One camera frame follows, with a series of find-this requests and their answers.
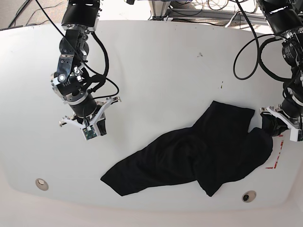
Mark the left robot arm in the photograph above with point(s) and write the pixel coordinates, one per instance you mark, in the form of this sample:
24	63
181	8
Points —
286	22

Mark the left table grommet hole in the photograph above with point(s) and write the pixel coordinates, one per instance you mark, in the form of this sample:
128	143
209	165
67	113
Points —
41	184

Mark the black t-shirt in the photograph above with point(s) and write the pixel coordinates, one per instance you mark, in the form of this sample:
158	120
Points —
218	148

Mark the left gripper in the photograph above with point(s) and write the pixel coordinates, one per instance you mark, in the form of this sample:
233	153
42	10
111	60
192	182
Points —
286	116

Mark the table grommet hole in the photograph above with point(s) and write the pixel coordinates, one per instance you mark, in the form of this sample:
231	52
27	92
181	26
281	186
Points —
249	196
41	184

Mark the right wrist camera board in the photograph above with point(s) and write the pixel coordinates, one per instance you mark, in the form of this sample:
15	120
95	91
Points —
89	132

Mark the red tape rectangle marking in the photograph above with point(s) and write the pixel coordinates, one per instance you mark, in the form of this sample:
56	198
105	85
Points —
276	152

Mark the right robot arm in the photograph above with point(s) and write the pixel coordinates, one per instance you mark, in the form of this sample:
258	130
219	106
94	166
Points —
71	82

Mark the right table grommet hole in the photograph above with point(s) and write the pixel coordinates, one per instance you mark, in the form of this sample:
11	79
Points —
249	196

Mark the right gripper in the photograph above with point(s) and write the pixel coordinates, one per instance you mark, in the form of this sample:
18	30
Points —
87	112

